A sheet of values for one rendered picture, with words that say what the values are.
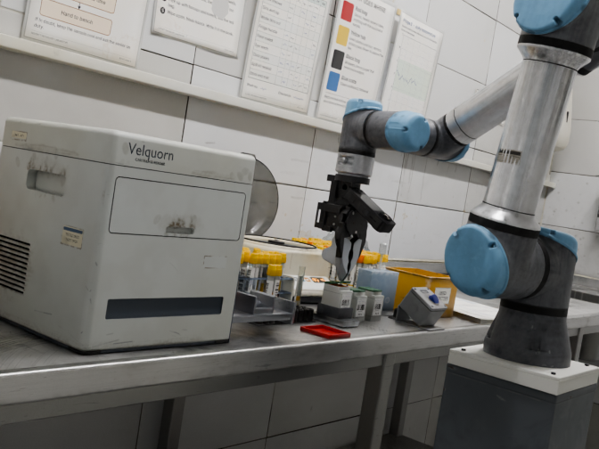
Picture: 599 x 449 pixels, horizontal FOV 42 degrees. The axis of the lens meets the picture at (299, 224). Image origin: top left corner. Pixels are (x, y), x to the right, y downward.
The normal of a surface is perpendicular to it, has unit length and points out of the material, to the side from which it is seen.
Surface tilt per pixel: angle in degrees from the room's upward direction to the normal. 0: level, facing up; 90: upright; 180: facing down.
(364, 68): 92
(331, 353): 90
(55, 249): 90
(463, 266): 98
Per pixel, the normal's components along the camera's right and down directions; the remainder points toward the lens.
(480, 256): -0.79, 0.04
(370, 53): 0.73, 0.22
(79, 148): -0.62, -0.07
